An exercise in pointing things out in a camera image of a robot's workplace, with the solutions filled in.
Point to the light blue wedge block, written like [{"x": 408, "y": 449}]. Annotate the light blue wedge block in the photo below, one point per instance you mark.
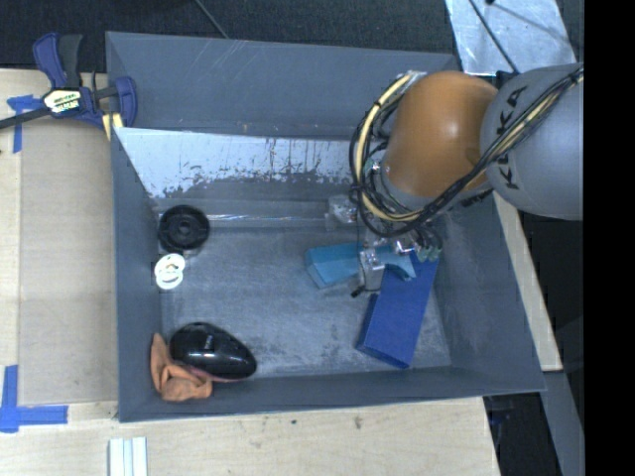
[{"x": 332, "y": 266}]

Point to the dark blue box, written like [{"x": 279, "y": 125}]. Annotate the dark blue box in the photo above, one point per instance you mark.
[{"x": 397, "y": 315}]

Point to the grey metal bin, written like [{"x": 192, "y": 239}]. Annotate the grey metal bin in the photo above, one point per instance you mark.
[{"x": 278, "y": 310}]

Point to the black computer mouse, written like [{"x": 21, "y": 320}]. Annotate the black computer mouse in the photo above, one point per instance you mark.
[{"x": 213, "y": 352}]

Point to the black round disc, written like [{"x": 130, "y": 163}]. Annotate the black round disc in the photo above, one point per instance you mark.
[{"x": 183, "y": 228}]

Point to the orange cloth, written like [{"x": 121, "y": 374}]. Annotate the orange cloth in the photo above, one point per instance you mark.
[{"x": 181, "y": 387}]

